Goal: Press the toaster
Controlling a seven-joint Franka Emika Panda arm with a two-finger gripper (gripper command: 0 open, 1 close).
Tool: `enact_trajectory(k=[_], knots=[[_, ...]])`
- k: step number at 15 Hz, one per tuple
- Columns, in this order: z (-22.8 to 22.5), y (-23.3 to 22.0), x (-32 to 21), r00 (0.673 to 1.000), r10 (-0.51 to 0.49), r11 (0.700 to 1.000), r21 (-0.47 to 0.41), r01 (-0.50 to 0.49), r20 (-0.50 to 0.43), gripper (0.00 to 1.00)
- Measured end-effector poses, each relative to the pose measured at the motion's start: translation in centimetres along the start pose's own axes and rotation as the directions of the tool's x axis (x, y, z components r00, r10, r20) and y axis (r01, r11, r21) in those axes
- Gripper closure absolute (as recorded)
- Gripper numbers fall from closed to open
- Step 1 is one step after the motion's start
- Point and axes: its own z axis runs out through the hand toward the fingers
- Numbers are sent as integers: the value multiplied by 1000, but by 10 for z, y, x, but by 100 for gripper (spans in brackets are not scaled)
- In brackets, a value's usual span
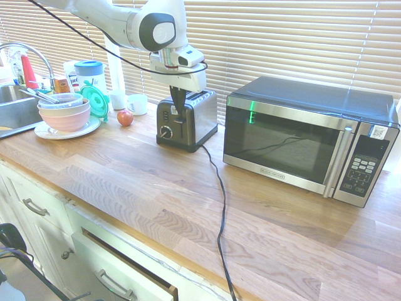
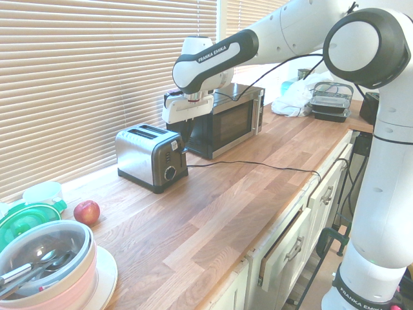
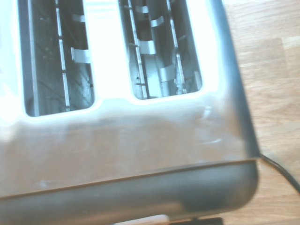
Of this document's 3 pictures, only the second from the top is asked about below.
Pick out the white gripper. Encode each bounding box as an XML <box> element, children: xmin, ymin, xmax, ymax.
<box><xmin>161</xmin><ymin>94</ymin><xmax>214</xmax><ymax>153</ymax></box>

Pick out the stainless steel two-slot toaster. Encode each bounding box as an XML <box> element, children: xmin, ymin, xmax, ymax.
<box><xmin>115</xmin><ymin>123</ymin><xmax>190</xmax><ymax>194</ymax></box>

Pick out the stainless steel black microwave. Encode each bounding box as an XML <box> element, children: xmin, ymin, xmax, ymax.
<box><xmin>166</xmin><ymin>83</ymin><xmax>266</xmax><ymax>160</ymax></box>

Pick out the white plastic bag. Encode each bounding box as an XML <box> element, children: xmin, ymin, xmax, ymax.
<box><xmin>271</xmin><ymin>72</ymin><xmax>335</xmax><ymax>118</ymax></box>

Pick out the wide beige window blind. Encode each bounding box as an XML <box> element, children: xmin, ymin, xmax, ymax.
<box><xmin>0</xmin><ymin>0</ymin><xmax>217</xmax><ymax>203</ymax></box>

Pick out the red apple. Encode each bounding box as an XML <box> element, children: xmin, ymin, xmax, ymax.
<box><xmin>73</xmin><ymin>200</ymin><xmax>101</xmax><ymax>226</ymax></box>

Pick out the white kitchen cabinet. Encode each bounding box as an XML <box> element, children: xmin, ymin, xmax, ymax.
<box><xmin>206</xmin><ymin>129</ymin><xmax>356</xmax><ymax>310</ymax></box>

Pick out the black plastic food container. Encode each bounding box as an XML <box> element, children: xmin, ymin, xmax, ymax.
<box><xmin>312</xmin><ymin>108</ymin><xmax>352</xmax><ymax>122</ymax></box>
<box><xmin>309</xmin><ymin>96</ymin><xmax>350</xmax><ymax>112</ymax></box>

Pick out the open white drawer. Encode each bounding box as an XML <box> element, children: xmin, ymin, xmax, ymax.
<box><xmin>257</xmin><ymin>206</ymin><xmax>313</xmax><ymax>291</ymax></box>

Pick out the white drawer front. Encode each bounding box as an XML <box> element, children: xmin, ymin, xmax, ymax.
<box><xmin>307</xmin><ymin>141</ymin><xmax>354</xmax><ymax>240</ymax></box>

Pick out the white dinner plate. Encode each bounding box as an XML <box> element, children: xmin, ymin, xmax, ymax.
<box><xmin>86</xmin><ymin>245</ymin><xmax>119</xmax><ymax>310</ymax></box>

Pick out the green clamp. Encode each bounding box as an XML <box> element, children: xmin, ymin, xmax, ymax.
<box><xmin>316</xmin><ymin>227</ymin><xmax>351</xmax><ymax>258</ymax></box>

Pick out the black box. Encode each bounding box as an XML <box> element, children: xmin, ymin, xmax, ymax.
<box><xmin>359</xmin><ymin>92</ymin><xmax>380</xmax><ymax>125</ymax></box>

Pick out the metal spoon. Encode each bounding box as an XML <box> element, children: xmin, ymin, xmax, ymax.
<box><xmin>32</xmin><ymin>250</ymin><xmax>76</xmax><ymax>273</ymax></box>

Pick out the clear grey-rimmed bowl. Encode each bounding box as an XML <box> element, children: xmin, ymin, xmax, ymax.
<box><xmin>0</xmin><ymin>220</ymin><xmax>93</xmax><ymax>300</ymax></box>

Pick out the green plastic container lid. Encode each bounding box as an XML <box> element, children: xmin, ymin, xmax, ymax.
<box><xmin>0</xmin><ymin>198</ymin><xmax>68</xmax><ymax>253</ymax></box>

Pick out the black toaster power cord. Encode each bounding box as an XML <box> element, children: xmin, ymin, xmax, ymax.
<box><xmin>186</xmin><ymin>160</ymin><xmax>322</xmax><ymax>185</ymax></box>

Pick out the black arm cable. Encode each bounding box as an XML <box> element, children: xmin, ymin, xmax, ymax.
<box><xmin>211</xmin><ymin>53</ymin><xmax>375</xmax><ymax>104</ymax></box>

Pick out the metal drawer handle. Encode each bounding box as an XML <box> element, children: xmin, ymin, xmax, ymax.
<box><xmin>321</xmin><ymin>185</ymin><xmax>334</xmax><ymax>206</ymax></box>
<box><xmin>283</xmin><ymin>236</ymin><xmax>305</xmax><ymax>262</ymax></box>

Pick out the metal-handled utensil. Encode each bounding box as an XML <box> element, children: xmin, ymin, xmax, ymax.
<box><xmin>0</xmin><ymin>262</ymin><xmax>45</xmax><ymax>291</ymax></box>

